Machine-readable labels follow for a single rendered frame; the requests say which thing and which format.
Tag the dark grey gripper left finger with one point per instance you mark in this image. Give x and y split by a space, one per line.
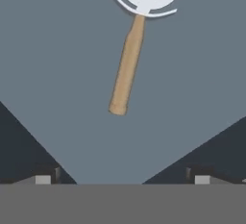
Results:
48 174

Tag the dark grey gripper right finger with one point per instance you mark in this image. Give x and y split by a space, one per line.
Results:
201 174

